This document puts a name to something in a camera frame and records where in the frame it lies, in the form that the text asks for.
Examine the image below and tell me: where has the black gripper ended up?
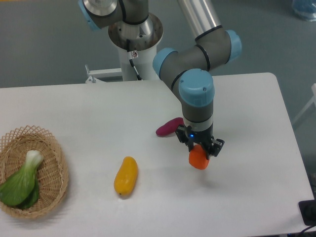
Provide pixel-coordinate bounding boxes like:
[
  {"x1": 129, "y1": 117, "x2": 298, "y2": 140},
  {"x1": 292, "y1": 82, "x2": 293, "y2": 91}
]
[{"x1": 175, "y1": 125, "x2": 225, "y2": 160}]

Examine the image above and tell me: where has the orange toy fruit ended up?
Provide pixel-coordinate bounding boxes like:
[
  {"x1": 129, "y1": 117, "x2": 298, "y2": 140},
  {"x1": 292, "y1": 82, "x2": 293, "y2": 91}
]
[{"x1": 189, "y1": 144, "x2": 209, "y2": 170}]

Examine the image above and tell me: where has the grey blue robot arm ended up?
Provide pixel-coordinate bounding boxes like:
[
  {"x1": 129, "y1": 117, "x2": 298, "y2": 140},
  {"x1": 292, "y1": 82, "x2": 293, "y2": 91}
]
[{"x1": 78, "y1": 0, "x2": 242, "y2": 158}]

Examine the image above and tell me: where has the purple toy sweet potato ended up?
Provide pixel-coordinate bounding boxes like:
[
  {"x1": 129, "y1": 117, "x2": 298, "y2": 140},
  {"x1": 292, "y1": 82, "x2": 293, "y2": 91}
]
[{"x1": 156, "y1": 117, "x2": 184, "y2": 137}]

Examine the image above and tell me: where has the yellow toy mango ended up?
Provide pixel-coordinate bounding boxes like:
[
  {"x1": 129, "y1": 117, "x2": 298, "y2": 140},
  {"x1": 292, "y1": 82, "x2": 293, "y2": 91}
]
[{"x1": 114, "y1": 157, "x2": 138, "y2": 197}]

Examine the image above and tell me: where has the black device at edge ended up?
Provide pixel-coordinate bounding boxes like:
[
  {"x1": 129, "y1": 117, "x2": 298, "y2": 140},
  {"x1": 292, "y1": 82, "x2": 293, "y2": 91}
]
[{"x1": 298, "y1": 199, "x2": 316, "y2": 226}]

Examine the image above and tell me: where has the woven bamboo basket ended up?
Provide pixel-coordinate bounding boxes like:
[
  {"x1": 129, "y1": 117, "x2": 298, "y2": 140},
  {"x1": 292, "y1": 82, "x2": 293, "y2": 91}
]
[{"x1": 0, "y1": 125, "x2": 69, "y2": 219}]

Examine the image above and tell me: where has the blue plastic bag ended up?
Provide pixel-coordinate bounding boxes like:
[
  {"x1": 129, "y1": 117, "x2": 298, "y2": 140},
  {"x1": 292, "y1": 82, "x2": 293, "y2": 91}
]
[{"x1": 291, "y1": 0, "x2": 316, "y2": 22}]

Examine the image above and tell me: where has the green toy bok choy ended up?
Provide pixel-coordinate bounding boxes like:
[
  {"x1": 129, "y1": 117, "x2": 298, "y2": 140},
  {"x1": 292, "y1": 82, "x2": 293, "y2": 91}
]
[{"x1": 0, "y1": 150, "x2": 43, "y2": 209}]

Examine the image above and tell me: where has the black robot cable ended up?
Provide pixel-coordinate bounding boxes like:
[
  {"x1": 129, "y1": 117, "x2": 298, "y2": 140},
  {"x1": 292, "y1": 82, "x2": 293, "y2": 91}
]
[{"x1": 126, "y1": 39, "x2": 143, "y2": 81}]

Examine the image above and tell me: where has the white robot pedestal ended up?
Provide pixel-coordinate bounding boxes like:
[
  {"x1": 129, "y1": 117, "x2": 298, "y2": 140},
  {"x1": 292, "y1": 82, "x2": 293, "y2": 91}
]
[{"x1": 108, "y1": 13, "x2": 163, "y2": 81}]

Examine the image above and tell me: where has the white metal bracket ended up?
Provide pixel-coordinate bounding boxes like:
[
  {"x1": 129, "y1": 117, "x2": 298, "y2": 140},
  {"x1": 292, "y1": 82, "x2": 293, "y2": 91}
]
[{"x1": 85, "y1": 64, "x2": 123, "y2": 83}]

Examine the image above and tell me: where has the white frame at right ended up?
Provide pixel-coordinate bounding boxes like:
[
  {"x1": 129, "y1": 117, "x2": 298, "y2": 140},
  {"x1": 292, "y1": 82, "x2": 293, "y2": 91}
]
[{"x1": 291, "y1": 83, "x2": 316, "y2": 130}]

